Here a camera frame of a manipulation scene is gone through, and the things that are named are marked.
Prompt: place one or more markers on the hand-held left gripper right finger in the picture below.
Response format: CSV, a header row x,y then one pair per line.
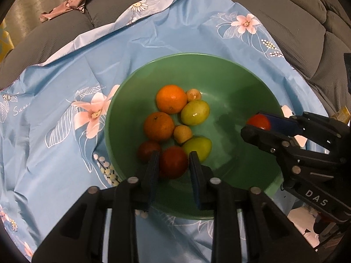
x,y
196,180

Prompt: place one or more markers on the orange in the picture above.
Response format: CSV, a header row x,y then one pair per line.
x,y
159,126
171,98

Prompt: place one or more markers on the blue floral cloth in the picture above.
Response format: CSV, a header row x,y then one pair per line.
x,y
54,87

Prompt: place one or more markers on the green bowl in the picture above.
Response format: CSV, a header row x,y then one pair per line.
x,y
233,87

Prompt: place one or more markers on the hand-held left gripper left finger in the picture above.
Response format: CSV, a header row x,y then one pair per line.
x,y
152,175

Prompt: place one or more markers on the red cherry tomato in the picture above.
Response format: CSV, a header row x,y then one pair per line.
x,y
146,150
257,121
173,162

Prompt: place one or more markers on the tan longan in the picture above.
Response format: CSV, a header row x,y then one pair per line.
x,y
182,134
194,95

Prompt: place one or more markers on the grey sofa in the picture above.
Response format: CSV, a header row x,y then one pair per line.
x,y
301,33

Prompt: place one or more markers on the yellow-green oval fruit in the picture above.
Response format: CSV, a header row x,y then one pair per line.
x,y
197,148
195,112

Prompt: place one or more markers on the yellow packet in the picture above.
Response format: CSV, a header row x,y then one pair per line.
x,y
340,115

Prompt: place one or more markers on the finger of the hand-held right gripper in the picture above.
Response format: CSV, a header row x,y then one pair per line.
x,y
263,137
282,124

